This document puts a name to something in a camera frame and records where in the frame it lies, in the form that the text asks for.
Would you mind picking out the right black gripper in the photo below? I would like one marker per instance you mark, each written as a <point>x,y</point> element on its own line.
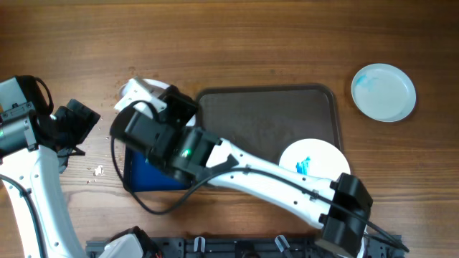
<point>181,106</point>

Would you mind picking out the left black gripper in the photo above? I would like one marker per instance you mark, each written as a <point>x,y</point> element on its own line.
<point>80,118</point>

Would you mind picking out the white plate blue stain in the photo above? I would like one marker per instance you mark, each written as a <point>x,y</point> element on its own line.
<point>383,93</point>

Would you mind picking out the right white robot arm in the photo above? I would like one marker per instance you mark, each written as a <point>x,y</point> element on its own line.
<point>339,209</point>

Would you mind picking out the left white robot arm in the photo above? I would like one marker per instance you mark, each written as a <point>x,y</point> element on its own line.
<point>32,180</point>

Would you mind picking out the blue water tray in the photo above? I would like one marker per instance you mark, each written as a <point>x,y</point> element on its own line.
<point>140,176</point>

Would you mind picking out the dark brown serving tray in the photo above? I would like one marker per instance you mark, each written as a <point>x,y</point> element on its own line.
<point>264,121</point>

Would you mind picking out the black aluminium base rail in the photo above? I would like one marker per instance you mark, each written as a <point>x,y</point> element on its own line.
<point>281,246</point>

